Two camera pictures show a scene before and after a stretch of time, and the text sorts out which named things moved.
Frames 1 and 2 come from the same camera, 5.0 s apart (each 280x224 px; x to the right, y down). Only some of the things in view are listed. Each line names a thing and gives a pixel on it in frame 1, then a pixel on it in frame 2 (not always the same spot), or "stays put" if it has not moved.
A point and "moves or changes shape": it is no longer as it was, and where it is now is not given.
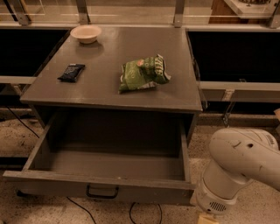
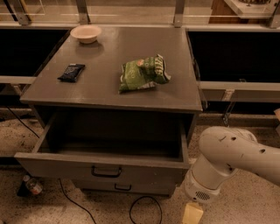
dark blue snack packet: (72, 72) stays put
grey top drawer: (142, 157) moves or changes shape
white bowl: (86, 33) stays put
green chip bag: (137, 73) stays put
